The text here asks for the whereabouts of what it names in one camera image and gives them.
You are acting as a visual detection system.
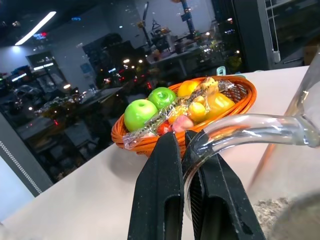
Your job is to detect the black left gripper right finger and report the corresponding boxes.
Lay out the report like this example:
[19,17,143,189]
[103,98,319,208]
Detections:
[183,129,267,240]

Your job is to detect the oatmeal flakes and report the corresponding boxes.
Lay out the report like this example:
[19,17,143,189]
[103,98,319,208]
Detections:
[251,196,297,237]

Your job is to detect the orange fruit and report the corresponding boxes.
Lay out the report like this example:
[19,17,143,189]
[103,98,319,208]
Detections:
[177,79,202,98]

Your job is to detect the yellow bell pepper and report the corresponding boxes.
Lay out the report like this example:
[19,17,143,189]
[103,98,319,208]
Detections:
[204,92,236,121]

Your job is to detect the small yellow lemon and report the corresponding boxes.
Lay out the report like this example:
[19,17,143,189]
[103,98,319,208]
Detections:
[187,101,207,122]

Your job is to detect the pink peach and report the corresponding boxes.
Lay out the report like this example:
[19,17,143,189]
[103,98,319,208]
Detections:
[172,114,195,134]

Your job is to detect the small green apple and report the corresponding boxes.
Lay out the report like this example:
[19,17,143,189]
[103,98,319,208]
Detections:
[147,86,178,111]

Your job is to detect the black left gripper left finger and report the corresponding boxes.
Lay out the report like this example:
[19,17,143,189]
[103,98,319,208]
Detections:
[127,131,185,240]

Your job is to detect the large green apple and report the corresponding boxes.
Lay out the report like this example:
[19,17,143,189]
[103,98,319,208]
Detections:
[123,99,159,133]

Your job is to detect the copper spoon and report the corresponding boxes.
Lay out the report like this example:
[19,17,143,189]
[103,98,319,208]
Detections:
[247,142,277,193]

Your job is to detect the clear glass mug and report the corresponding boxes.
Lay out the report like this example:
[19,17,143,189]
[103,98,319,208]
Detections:
[181,51,320,240]

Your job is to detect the orange wicker basket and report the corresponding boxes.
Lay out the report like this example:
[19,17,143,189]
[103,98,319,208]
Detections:
[110,75,258,157]

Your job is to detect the red strawberry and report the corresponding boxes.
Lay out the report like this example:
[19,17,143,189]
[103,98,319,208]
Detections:
[156,120,174,137]

